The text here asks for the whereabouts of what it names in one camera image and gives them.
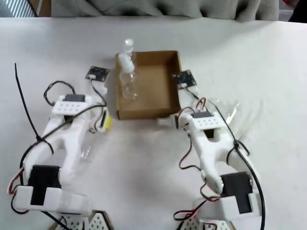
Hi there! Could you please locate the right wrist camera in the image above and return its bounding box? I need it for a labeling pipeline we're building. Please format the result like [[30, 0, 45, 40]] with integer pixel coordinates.
[[172, 69, 199, 94]]

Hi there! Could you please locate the black cable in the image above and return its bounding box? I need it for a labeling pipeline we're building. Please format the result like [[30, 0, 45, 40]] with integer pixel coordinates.
[[19, 86, 107, 230], [191, 90, 266, 230]]

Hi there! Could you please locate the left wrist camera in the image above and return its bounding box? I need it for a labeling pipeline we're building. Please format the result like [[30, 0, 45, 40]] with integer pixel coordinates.
[[85, 66, 111, 87]]

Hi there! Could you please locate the brown cardboard box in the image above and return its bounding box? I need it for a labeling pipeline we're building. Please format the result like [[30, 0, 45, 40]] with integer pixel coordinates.
[[115, 50, 182, 121]]

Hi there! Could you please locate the grey upholstered chair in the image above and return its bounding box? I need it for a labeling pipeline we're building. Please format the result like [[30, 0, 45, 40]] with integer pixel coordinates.
[[51, 0, 281, 20]]

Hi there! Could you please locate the clear bottle with white sprayer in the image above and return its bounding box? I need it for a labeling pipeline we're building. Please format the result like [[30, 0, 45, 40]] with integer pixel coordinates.
[[118, 53, 139, 100]]

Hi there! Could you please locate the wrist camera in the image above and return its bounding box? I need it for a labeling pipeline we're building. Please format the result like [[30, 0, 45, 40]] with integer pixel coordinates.
[[85, 66, 111, 87], [172, 69, 199, 94]]

